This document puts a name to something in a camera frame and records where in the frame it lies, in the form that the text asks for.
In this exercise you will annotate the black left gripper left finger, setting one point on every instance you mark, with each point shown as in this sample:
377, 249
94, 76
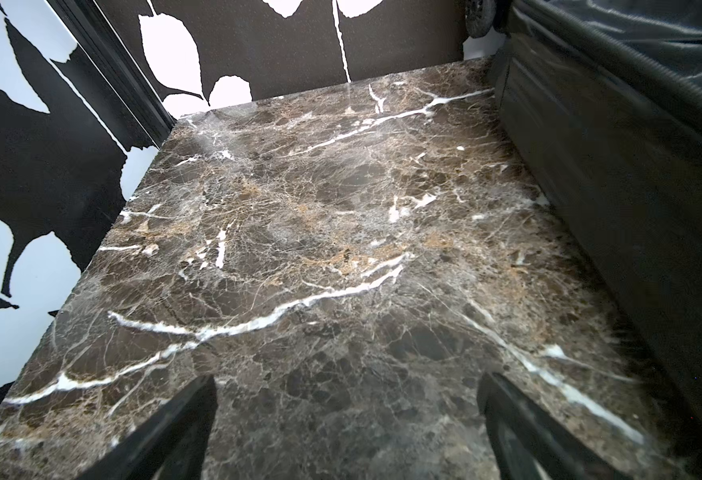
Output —
171, 444

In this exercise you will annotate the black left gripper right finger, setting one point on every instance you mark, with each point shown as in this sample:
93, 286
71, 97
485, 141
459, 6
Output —
530, 444

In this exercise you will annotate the black hard-shell suitcase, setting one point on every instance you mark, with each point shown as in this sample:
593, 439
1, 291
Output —
603, 101

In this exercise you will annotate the black corner frame post left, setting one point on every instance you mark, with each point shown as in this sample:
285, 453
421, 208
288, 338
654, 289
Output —
93, 31

